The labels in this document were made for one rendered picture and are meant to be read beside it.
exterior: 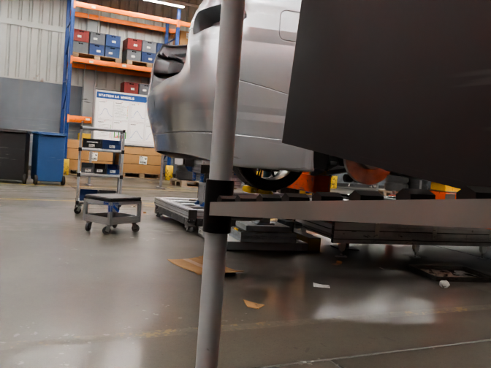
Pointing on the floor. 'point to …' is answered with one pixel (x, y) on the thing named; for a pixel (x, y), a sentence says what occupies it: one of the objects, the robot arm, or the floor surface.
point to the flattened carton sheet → (194, 264)
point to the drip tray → (464, 274)
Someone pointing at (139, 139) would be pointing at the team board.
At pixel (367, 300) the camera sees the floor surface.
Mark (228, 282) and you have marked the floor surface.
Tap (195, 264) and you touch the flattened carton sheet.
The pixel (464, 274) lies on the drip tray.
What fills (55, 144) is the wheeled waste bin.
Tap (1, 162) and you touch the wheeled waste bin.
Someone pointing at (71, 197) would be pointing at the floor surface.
